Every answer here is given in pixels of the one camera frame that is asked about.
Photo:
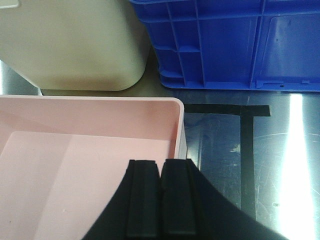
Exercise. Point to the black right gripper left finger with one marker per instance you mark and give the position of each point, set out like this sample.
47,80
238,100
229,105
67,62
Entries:
133,213

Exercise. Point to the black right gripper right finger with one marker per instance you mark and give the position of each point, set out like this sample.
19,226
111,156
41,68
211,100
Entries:
193,209

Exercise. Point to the pink plastic bin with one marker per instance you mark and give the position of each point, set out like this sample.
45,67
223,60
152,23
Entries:
63,157

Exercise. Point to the beige plastic bin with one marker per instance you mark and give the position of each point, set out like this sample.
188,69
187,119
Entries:
84,45

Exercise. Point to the black tape marking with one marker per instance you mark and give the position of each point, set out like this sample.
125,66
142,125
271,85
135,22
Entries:
247,113

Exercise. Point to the blue plastic crate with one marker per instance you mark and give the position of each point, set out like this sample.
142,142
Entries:
259,45

